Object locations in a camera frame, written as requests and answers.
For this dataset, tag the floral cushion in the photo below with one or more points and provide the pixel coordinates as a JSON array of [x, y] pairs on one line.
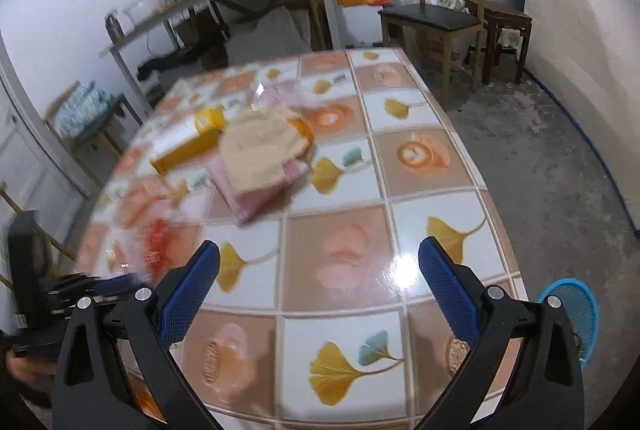
[[82, 110]]

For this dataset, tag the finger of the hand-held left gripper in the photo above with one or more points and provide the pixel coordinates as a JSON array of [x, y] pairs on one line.
[[115, 285]]

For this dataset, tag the light wooden chair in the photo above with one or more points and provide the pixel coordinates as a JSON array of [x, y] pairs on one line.
[[61, 250]]

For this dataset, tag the wooden chair with dark seat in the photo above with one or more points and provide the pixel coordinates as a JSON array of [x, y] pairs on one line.
[[95, 137]]

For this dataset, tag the red and clear wrapper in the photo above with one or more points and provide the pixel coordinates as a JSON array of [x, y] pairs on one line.
[[157, 235]]

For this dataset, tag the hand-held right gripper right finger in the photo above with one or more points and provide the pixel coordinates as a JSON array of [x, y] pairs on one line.
[[447, 290]]

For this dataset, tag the yellow cardboard box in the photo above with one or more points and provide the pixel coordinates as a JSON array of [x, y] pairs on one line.
[[185, 150]]

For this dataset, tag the beige cloth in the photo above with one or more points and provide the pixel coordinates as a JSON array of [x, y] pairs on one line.
[[255, 150]]

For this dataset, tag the white mattress with blue edge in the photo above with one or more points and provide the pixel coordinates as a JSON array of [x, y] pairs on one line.
[[575, 10]]

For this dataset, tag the white panelled door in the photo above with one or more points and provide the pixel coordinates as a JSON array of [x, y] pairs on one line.
[[30, 150]]

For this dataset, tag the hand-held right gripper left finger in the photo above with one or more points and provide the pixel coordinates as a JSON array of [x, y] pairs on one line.
[[192, 290]]

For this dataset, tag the black clothing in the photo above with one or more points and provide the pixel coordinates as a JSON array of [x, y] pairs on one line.
[[170, 60]]

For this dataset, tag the clear pink plastic bag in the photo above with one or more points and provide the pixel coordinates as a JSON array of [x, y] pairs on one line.
[[285, 95]]

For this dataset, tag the wooden chair with black seat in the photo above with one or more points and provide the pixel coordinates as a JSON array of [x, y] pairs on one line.
[[425, 17]]

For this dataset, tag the glass bowl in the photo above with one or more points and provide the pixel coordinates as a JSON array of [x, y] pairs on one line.
[[145, 10]]

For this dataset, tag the dark wooden stool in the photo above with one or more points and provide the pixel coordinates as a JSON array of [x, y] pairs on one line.
[[500, 10]]

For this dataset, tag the long grey table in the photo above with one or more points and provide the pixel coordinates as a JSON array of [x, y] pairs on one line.
[[325, 10]]

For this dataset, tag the blue plastic mesh basket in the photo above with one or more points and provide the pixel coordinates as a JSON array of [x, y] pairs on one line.
[[582, 305]]

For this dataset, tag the steel thermos bottle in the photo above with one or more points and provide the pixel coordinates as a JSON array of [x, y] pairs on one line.
[[115, 27]]

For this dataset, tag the person's left hand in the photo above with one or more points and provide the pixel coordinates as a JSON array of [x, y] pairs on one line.
[[32, 371]]

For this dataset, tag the pink mesh cloth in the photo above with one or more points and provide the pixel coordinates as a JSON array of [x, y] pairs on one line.
[[245, 205]]

